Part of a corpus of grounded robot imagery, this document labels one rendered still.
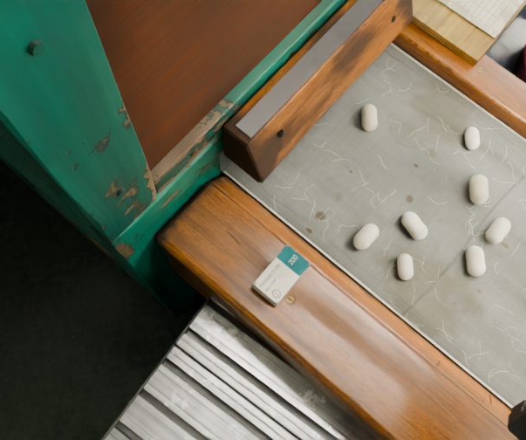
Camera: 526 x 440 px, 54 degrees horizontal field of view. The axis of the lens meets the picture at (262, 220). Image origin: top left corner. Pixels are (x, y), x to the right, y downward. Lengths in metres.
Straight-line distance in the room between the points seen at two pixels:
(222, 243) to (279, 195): 0.10
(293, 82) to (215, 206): 0.17
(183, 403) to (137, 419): 0.06
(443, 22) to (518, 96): 0.14
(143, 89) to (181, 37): 0.05
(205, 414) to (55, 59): 0.48
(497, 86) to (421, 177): 0.16
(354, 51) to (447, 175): 0.20
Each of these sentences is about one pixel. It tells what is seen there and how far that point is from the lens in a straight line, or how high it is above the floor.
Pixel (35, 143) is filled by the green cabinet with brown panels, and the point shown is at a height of 1.06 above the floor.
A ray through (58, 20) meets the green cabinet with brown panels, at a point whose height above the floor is 1.12.
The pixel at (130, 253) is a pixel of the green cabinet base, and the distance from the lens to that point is 0.59.
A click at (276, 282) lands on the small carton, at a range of 0.56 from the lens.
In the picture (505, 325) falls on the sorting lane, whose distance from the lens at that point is 0.68.
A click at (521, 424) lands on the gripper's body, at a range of 0.49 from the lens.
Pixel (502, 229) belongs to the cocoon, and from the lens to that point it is 0.68.
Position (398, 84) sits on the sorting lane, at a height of 0.74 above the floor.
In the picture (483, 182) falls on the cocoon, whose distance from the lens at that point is 0.69.
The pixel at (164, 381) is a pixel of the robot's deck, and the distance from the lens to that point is 0.67.
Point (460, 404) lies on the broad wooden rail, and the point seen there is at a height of 0.76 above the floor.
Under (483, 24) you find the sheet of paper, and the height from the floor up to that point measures 0.78.
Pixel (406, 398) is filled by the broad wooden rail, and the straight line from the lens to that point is 0.60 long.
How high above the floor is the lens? 1.33
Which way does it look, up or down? 72 degrees down
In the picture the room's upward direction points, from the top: 11 degrees clockwise
